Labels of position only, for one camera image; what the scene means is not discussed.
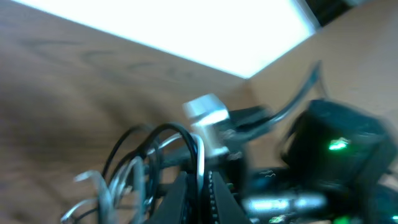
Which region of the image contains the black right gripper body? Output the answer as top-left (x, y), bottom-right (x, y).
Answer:
top-left (226, 151), bottom-right (330, 223)

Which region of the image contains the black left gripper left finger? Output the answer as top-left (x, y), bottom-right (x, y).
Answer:
top-left (146, 172), bottom-right (188, 224)

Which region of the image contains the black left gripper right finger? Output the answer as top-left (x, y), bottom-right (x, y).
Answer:
top-left (208, 171), bottom-right (251, 224)

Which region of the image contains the white USB cable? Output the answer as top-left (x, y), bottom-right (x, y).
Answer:
top-left (60, 133), bottom-right (206, 224)

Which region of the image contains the black USB cable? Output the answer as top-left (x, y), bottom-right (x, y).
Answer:
top-left (74, 123), bottom-right (203, 224)

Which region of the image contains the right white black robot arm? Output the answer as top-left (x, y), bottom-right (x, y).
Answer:
top-left (228, 100), bottom-right (397, 223)

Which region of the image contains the right black camera cable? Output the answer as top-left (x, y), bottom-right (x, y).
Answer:
top-left (217, 60), bottom-right (324, 141)

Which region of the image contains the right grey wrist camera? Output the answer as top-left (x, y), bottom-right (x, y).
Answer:
top-left (182, 93), bottom-right (229, 159)

